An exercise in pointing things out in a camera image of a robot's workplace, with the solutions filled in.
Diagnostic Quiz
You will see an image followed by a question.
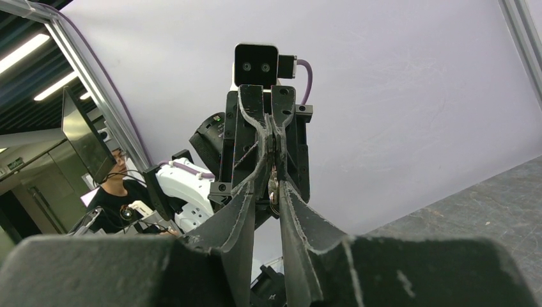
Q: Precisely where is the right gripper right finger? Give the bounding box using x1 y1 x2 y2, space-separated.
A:
280 181 537 306

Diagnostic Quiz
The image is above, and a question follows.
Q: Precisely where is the seated person in black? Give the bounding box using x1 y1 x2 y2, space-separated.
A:
87 148 155 233

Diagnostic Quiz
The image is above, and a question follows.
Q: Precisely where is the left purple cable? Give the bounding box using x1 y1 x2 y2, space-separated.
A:
295 59 314 106

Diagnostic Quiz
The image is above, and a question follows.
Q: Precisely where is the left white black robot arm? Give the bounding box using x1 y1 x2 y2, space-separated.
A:
144 85 313 236

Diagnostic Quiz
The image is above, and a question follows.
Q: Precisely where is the small silver key bunch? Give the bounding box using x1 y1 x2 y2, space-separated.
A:
268 166 280 216

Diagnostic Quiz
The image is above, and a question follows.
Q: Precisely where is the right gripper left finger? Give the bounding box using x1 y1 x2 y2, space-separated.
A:
1 183 255 306

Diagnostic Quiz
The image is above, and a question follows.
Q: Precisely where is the dark computer monitor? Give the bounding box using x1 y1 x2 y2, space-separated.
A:
61 86 116 184

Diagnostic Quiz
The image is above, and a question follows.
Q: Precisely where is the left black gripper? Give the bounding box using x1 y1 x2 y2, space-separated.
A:
209 85 313 212

